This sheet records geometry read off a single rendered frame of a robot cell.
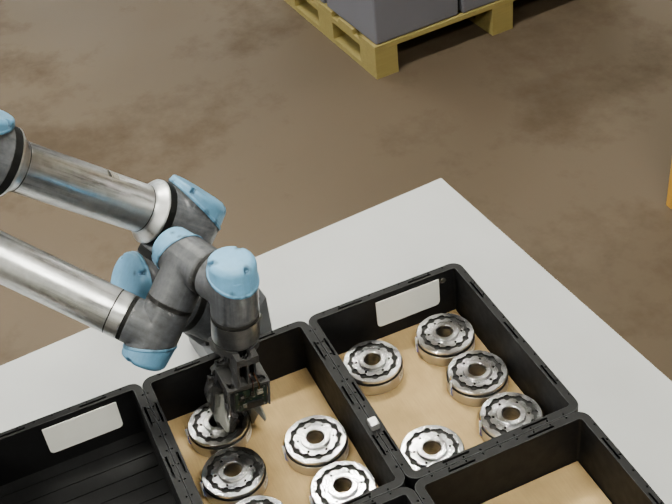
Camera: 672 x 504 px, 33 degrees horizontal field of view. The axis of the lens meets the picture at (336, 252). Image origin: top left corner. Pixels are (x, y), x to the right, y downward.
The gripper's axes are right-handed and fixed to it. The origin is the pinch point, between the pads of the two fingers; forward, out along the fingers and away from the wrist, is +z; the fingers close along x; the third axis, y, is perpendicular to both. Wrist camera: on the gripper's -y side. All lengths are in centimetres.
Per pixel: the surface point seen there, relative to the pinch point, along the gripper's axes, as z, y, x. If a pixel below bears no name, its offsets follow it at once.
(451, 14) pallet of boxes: 50, -213, 163
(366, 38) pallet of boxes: 56, -217, 130
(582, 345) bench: 7, 2, 69
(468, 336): -6.2, 3.4, 42.1
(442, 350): -5.6, 4.1, 36.6
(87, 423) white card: -1.6, -7.1, -23.4
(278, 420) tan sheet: 1.3, 2.1, 6.7
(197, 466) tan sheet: 3.2, 4.8, -8.7
